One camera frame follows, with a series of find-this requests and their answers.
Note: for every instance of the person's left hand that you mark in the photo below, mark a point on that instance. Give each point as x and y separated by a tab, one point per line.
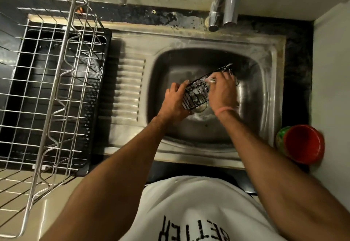
172	104

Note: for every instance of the person's right hand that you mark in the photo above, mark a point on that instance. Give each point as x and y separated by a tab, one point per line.
222	93

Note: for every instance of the person's right fingers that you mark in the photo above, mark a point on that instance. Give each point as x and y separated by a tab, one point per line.
222	78

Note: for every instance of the person's left fingers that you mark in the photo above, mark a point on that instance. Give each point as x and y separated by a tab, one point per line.
179	86

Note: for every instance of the person's left forearm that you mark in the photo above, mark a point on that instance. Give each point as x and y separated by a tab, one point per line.
109	183

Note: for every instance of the person's right forearm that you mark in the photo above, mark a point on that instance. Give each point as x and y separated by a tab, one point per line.
276	178

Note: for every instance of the stainless steel sink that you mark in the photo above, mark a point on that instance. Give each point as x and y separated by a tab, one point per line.
202	93

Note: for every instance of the sink drain strainer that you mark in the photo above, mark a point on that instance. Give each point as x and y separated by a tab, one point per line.
201	107

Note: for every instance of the pink wristband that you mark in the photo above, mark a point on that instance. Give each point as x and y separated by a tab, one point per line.
225	110

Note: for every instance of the chrome faucet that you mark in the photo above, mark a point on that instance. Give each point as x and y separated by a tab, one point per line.
224	1

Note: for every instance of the red plastic cup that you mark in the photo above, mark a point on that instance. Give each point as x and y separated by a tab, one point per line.
303	143

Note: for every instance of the black drip tray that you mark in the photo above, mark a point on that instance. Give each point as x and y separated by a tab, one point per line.
54	95

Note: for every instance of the white printed shirt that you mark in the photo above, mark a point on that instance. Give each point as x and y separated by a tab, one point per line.
199	210

